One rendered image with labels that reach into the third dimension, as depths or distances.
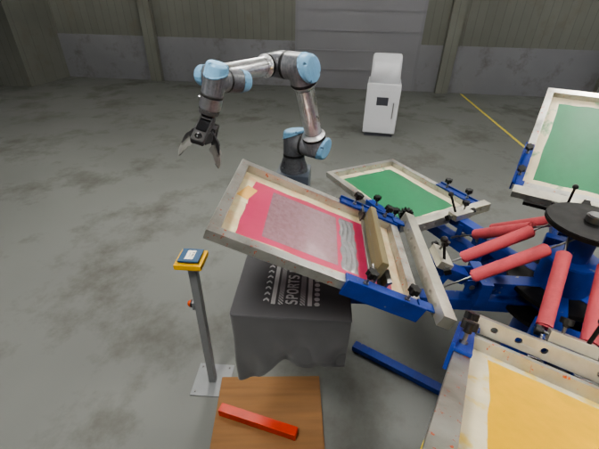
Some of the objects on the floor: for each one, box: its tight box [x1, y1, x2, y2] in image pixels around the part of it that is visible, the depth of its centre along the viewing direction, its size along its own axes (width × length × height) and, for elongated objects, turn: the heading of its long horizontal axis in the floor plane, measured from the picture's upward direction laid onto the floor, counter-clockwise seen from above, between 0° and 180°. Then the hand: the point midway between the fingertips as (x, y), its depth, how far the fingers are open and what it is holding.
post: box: [173, 249, 234, 397], centre depth 195 cm, size 22×22×96 cm
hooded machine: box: [362, 53, 403, 137], centre depth 615 cm, size 72×59×128 cm
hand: (198, 163), depth 131 cm, fingers open, 14 cm apart
